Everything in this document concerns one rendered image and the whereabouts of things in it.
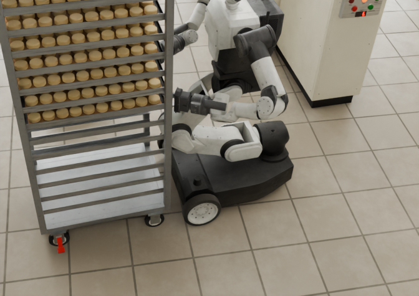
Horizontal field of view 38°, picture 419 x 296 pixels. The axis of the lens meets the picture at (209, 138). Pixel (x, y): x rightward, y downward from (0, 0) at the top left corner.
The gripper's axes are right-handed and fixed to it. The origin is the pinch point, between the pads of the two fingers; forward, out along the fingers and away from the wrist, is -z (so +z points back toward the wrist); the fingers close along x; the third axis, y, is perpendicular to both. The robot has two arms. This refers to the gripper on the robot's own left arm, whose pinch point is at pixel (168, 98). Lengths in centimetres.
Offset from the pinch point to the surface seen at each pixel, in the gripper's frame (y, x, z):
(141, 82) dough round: 4.9, 10.2, -10.9
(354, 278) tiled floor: 16, -78, 99
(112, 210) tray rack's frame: 18, -63, -23
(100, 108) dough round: 15.9, 1.3, -25.6
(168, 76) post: 8.1, 18.6, 1.7
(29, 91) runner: 33, 19, -47
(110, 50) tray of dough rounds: 10.4, 28.2, -21.8
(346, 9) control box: -106, -2, 73
